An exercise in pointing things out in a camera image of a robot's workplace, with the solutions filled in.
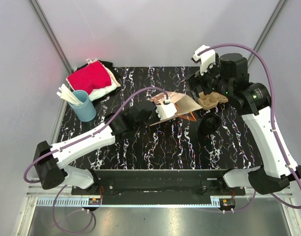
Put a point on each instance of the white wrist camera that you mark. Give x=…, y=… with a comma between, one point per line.
x=205, y=59
x=166, y=109

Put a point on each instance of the light blue cup holder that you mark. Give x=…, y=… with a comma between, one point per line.
x=86, y=111

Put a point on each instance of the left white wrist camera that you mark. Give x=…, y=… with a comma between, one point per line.
x=166, y=109

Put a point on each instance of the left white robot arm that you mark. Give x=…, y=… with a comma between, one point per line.
x=52, y=162

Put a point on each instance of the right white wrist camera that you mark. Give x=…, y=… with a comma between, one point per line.
x=205, y=59

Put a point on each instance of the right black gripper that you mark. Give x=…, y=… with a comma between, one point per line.
x=196, y=79

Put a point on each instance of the black cup stack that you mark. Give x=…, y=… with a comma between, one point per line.
x=209, y=124

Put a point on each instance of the red napkin stack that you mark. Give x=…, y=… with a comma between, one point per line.
x=97, y=80

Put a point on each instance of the cream bear paper bag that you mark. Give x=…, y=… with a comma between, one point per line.
x=183, y=103

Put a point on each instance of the black napkin tray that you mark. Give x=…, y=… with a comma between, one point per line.
x=107, y=64

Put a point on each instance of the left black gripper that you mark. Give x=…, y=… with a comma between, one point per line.
x=157, y=119

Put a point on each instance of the white stirrer sticks bundle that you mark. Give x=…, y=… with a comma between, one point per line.
x=65, y=94

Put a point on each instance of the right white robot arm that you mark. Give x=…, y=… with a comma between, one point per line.
x=228, y=75

